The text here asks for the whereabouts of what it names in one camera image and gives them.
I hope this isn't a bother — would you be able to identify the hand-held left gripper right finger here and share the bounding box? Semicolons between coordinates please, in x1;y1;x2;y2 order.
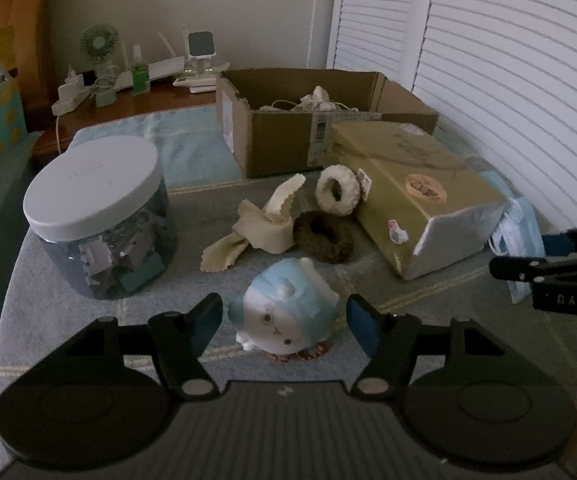
347;294;532;401

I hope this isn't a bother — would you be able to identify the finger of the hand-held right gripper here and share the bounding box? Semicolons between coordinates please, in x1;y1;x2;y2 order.
543;220;577;257
489;256;577;285

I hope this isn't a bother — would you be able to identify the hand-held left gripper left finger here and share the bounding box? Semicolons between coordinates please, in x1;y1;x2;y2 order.
33;292;224;402

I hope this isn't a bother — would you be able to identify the blue face mask pack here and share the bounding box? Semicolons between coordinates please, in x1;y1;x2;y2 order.
489;195;549;306

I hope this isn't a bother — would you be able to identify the blue white plush toy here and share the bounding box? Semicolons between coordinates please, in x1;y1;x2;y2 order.
227;257;339;358

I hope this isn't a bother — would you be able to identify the brown scrunchie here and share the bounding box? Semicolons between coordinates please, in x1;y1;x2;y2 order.
293;210;353;264

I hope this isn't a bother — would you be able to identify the cream zigzag-edged cloth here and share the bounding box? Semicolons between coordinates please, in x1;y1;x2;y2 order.
201;174;305;273

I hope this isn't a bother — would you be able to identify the white scrunchie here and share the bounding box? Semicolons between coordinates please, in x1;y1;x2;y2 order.
315;164;362;217

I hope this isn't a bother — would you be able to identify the cardboard box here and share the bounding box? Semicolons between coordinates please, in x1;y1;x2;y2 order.
216;69;440;179

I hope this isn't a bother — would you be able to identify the floral drawstring pouch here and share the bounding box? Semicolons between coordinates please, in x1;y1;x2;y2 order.
258;86;359;113

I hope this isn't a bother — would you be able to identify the grey plaid blanket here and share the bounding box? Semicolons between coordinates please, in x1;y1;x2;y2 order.
0;170;577;411

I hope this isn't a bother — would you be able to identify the gold carton box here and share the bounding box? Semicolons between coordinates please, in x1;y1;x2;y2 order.
329;120;512;281

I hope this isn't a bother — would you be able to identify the clear jar white lid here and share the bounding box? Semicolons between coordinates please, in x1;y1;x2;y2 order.
22;136;179;301

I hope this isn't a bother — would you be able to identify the white louvered door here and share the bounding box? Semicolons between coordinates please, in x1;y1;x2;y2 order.
411;0;577;231
326;0;437;86

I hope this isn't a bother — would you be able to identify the wooden bedside table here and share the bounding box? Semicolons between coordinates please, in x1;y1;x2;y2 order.
32;77;219;161

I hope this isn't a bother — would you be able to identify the green spray bottle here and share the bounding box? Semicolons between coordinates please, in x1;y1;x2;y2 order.
131;44;150;93

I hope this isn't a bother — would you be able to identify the white charging dock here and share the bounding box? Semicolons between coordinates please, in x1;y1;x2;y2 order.
196;61;230;78

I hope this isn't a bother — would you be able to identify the white router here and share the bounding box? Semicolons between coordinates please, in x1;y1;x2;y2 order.
116;25;192;88

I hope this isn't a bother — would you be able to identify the white power strip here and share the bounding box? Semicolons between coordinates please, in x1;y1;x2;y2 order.
51;65;102;115

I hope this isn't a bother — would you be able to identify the small screen device on stand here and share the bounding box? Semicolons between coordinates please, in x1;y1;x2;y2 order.
187;31;218;73

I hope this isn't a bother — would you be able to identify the green mini fan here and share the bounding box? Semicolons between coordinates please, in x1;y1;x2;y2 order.
79;22;119;108

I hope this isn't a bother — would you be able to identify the red bead bracelet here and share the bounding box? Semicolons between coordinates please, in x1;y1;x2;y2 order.
267;342;332;363

